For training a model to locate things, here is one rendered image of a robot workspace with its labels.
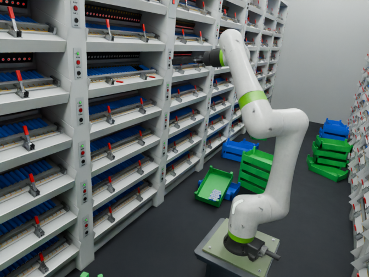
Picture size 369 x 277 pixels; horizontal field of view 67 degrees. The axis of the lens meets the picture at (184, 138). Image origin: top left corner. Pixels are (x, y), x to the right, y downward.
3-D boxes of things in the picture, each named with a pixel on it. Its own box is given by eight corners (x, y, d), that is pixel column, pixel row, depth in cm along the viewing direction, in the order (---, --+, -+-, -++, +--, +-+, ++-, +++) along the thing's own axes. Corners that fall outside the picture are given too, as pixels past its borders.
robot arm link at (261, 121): (270, 143, 116) (289, 129, 105) (244, 144, 111) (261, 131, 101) (256, 105, 123) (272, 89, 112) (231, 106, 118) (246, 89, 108)
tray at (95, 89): (161, 84, 172) (166, 70, 168) (85, 99, 122) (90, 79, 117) (137, 70, 178) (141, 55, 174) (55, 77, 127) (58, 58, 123)
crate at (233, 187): (239, 190, 235) (240, 182, 232) (231, 201, 218) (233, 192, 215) (207, 179, 248) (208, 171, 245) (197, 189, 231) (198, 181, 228)
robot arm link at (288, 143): (292, 223, 129) (319, 112, 112) (263, 230, 123) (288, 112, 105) (274, 208, 140) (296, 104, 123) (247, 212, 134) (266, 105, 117)
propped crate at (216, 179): (218, 207, 208) (218, 201, 203) (195, 198, 217) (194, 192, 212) (233, 178, 226) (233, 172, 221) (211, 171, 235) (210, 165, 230)
